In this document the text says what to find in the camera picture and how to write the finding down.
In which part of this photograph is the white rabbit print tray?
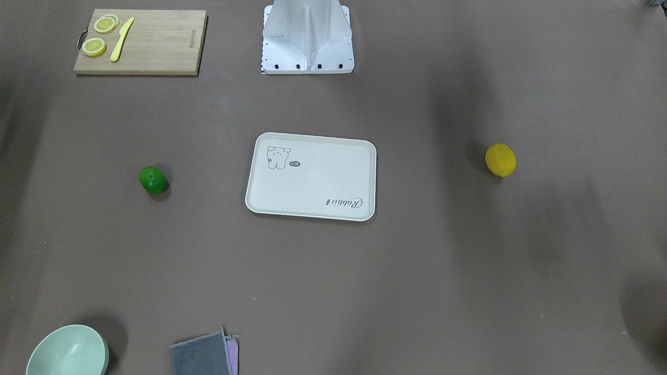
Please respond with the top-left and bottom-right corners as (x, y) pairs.
(245, 131), (377, 222)

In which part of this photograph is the lemon slice near handle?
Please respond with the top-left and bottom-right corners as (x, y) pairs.
(80, 37), (107, 57)

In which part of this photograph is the grey folded cloth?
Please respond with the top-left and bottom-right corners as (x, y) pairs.
(169, 328), (240, 374)

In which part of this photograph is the yellow lemon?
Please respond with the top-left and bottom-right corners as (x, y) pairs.
(485, 143), (517, 178)

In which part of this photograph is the green lime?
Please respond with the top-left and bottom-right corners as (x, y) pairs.
(139, 166), (169, 194)

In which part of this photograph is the yellow plastic knife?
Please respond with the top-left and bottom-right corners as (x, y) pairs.
(110, 17), (135, 63)

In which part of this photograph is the mint green bowl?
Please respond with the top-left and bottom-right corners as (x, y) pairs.
(25, 324), (110, 374)

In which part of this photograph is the lemon slice stacked pair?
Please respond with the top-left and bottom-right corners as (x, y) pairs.
(93, 14), (119, 34)

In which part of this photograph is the bamboo cutting board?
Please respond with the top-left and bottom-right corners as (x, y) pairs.
(73, 8), (208, 76)

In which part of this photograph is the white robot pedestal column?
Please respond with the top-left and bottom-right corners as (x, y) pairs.
(261, 1), (355, 74)

